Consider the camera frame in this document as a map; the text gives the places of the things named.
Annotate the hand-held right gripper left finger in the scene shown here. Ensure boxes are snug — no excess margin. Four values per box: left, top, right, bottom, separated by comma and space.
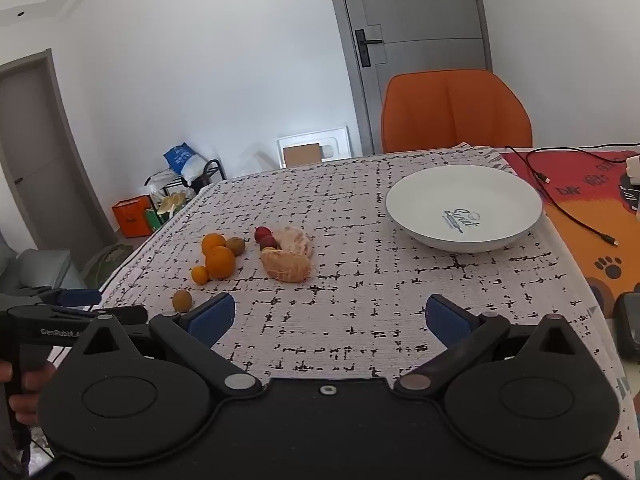
70, 292, 262, 402

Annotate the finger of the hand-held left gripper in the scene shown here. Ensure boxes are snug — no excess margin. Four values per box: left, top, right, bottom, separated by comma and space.
95, 304, 150, 327
35, 288, 102, 309

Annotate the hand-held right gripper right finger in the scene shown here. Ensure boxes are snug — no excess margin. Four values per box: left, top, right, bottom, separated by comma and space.
392, 294, 596, 402

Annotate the large orange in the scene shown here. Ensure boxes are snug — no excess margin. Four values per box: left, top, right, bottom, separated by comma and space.
206, 246, 236, 280

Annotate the medium orange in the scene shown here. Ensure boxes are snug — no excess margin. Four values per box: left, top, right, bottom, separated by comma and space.
201, 232, 227, 256

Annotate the peeled tangerine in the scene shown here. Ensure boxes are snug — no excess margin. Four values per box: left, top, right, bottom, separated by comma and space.
260, 248, 312, 284
272, 226, 312, 261

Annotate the white plate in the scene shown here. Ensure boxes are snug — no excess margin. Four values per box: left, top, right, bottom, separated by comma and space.
385, 165, 544, 254

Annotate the person's left hand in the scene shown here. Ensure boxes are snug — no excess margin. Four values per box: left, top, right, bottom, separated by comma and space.
9, 360, 57, 427

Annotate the green striped cloth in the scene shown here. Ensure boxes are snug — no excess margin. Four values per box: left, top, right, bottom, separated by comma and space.
81, 242, 135, 287

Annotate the grey sofa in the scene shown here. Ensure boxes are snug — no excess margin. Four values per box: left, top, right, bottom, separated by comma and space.
0, 247, 83, 303

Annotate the orange box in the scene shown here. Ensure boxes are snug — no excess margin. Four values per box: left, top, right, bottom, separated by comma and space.
111, 194, 154, 239

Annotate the patterned white tablecloth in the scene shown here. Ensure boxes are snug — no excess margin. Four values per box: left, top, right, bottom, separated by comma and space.
97, 142, 635, 463

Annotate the yellow fruit bunch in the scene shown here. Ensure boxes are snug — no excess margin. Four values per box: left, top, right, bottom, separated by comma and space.
157, 191, 190, 217

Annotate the grey brown door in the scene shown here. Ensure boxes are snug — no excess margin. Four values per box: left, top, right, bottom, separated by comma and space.
0, 49, 117, 263

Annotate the black metal rack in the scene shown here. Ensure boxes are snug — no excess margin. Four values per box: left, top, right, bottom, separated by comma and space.
144, 158, 227, 197

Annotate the blue white bag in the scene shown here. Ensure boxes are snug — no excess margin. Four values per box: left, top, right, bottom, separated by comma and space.
163, 142, 207, 182

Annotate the red orange printed mat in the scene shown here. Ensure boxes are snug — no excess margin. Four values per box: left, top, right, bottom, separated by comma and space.
500, 148, 640, 319

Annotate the black device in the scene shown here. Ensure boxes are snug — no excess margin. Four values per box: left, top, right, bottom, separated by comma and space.
612, 289, 640, 362

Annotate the brown cardboard piece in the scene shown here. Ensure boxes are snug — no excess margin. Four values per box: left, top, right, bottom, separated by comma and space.
282, 143, 322, 167

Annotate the orange chair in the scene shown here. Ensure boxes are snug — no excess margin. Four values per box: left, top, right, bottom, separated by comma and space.
381, 69, 534, 154

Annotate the white foam packaging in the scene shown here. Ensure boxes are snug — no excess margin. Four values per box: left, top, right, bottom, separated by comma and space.
276, 127, 352, 169

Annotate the white power adapter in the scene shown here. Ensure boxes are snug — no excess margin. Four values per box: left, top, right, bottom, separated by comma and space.
624, 154, 640, 212

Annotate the black cable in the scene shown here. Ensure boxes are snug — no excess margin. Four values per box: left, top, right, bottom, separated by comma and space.
519, 143, 640, 247
505, 145, 551, 184

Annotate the black door handle lock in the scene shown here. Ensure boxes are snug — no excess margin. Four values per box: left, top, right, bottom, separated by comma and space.
354, 29, 385, 68

